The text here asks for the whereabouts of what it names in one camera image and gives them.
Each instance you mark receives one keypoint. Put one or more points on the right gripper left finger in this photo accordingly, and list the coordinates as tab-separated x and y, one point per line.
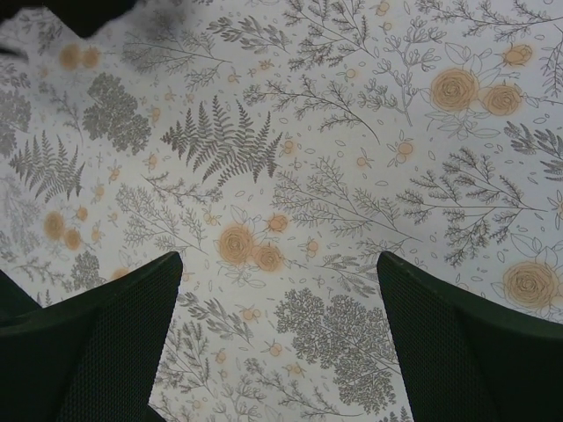
92	357

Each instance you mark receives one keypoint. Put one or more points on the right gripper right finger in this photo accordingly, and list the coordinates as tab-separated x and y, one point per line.
464	358

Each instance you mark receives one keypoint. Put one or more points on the black t-shirt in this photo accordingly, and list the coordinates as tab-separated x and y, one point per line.
87	18

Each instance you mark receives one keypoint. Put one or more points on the floral table mat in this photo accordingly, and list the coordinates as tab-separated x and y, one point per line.
280	147

